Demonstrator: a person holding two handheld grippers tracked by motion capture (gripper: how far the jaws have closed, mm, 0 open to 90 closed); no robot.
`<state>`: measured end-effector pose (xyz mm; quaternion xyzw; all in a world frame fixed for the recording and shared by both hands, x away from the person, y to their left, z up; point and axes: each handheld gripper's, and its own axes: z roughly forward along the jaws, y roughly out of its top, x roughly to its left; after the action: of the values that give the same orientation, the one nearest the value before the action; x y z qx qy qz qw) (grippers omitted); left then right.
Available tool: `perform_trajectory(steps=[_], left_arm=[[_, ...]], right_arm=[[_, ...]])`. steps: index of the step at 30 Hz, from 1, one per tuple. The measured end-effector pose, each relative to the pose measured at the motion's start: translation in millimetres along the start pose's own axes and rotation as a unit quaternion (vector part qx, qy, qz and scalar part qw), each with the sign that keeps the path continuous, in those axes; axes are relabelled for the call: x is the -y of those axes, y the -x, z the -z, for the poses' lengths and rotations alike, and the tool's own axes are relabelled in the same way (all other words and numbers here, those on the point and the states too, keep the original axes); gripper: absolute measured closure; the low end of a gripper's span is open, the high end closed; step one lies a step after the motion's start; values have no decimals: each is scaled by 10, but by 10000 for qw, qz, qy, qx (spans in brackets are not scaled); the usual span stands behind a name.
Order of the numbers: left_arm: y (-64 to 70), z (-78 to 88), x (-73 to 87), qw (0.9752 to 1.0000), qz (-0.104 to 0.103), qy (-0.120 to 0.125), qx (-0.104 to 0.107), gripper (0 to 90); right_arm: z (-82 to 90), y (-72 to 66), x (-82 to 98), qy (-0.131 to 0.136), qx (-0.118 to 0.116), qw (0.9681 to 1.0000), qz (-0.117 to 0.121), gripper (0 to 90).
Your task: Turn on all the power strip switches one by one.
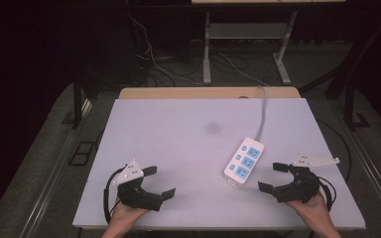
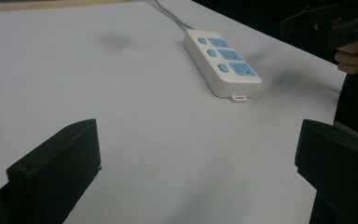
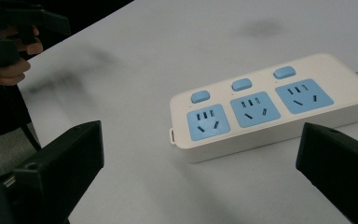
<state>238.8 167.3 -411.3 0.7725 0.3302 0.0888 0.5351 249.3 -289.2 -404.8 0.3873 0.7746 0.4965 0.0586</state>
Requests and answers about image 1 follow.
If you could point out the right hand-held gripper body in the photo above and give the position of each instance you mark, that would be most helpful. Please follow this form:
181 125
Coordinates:
299 188

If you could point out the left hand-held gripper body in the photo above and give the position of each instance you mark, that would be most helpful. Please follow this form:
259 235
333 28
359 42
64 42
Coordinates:
135 195

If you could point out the person's right hand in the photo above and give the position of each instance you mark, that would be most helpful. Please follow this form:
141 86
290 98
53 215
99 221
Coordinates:
311 208

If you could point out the person's left hand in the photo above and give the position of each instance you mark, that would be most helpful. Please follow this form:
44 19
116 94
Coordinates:
125 216

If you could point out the white power strip blue sockets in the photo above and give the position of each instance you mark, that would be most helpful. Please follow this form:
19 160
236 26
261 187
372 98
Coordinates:
243 162

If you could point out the black metal stand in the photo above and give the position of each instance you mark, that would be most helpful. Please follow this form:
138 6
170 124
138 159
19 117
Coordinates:
350 99
77 99

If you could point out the black floor frame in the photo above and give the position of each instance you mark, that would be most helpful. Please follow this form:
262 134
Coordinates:
81 153

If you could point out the metal floor rail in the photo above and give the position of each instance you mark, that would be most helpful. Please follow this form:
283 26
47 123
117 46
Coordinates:
56 165
373 172

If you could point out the white metal desk frame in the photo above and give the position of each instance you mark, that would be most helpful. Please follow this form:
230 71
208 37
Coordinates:
208 49

